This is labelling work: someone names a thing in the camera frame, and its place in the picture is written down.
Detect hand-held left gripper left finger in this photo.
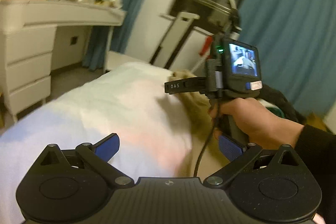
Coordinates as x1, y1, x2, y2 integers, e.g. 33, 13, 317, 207
37, 133, 134, 189

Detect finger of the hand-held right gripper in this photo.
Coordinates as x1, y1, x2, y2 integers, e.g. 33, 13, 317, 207
164, 76, 208, 95

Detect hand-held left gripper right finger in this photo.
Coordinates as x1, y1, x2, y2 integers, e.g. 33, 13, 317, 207
204, 134, 301, 189

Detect tan clothes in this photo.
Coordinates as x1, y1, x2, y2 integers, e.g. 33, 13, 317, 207
171, 69, 237, 178

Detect pile of mixed clothes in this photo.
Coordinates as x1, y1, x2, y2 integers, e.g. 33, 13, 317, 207
259, 84, 307, 125

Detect person's right hand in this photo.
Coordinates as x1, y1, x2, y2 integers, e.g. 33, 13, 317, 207
209, 97, 305, 150

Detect white pink bed blanket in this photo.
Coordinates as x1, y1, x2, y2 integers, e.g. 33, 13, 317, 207
0, 61, 195, 224

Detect wide blue curtain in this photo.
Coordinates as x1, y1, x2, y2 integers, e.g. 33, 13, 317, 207
236, 0, 336, 125

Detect narrow blue curtain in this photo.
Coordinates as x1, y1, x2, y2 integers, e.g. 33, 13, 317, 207
83, 0, 168, 71

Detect white dressing table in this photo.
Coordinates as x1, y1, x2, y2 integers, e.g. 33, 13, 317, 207
0, 0, 127, 123

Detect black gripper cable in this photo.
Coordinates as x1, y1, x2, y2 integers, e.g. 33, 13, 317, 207
194, 103, 220, 178

